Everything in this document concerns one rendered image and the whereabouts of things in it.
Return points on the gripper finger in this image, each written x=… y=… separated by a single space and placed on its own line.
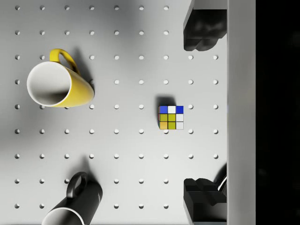
x=204 y=28
x=204 y=206

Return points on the black mug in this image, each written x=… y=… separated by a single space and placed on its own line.
x=86 y=199

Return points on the yellow mug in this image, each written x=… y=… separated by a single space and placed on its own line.
x=79 y=91

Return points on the puzzle cube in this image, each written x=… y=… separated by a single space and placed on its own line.
x=171 y=118

